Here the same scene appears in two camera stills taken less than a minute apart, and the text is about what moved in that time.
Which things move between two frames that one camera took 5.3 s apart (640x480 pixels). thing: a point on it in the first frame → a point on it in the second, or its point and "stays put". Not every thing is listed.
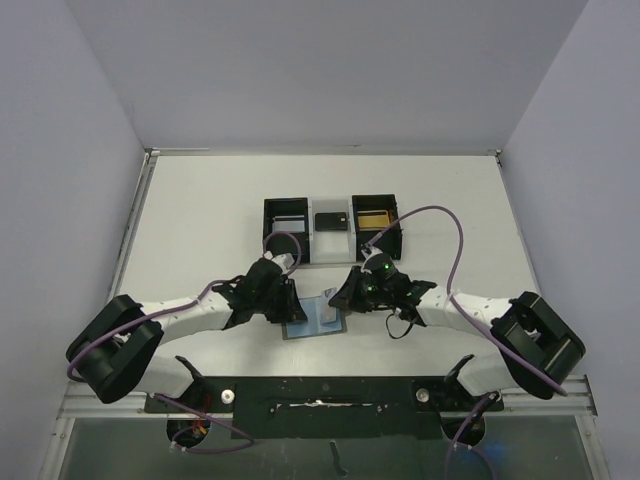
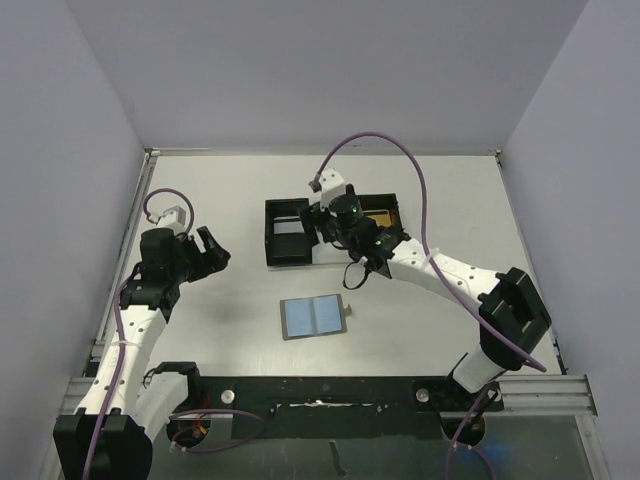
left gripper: x=291 y=310 → x=211 y=261
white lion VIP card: x=328 y=313 → x=287 y=225
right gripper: x=351 y=291 → x=314 y=220
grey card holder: x=313 y=326 stays put
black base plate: x=328 y=407 stays put
